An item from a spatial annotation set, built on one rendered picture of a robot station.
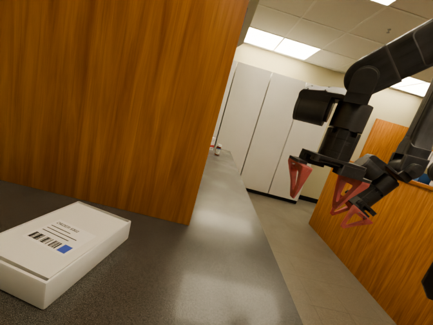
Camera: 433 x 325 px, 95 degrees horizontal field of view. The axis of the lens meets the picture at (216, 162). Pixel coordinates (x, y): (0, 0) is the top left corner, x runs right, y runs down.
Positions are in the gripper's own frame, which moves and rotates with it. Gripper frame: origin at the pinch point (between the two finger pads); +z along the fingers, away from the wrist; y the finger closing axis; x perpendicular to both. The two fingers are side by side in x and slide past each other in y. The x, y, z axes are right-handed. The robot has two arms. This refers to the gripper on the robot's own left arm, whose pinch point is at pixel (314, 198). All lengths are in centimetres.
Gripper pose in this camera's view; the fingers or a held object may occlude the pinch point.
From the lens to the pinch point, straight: 46.5
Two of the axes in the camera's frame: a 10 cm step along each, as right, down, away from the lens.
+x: 0.4, 2.5, -9.7
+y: -9.6, -2.5, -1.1
